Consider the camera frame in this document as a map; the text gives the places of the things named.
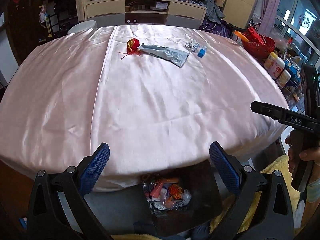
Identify pink plastic horn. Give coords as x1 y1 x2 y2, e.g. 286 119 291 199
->
150 178 179 198

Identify small white blue box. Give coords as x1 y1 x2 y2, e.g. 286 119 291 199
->
197 46 207 58

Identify grey-blue snack packet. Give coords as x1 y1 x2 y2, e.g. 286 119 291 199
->
138 44 190 68

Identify clear plastic bag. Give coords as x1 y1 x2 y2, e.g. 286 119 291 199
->
175 190 192 207

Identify red orange wrapper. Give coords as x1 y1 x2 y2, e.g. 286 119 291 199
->
168 184 184 200

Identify silver foil wrapper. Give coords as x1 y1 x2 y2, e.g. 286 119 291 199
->
148 197 175 211

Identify black trash bin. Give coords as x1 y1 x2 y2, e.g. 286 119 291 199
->
141 160 222 237

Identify person's right hand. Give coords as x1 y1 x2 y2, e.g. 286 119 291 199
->
285 136 319 173

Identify yellow fuzzy blanket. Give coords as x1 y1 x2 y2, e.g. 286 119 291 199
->
111 154 301 240

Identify white yellow label bottle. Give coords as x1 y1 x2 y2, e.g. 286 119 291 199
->
276 70 291 88

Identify white red label bottle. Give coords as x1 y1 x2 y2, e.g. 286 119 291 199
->
268 57 285 80

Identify white supplement bottle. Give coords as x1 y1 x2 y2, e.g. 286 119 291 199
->
264 52 278 71

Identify pink satin tablecloth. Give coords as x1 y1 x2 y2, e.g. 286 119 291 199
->
1 24 287 191

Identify orange stick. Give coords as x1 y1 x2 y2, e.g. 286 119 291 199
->
234 30 250 42

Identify purple bag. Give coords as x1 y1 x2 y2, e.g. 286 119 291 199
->
199 19 232 38

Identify red ball ornament with tassel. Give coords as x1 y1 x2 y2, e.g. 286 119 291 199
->
120 38 141 60

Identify white blue paper scraps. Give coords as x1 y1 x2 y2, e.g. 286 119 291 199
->
185 40 200 53

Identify pink curtain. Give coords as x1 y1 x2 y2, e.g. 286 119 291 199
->
258 0 280 36

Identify white stool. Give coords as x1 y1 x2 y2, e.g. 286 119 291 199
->
67 20 97 34

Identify beige tv cabinet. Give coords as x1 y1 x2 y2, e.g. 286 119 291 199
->
75 0 206 29

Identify red wire basket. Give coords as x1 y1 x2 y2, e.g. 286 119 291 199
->
242 27 276 60

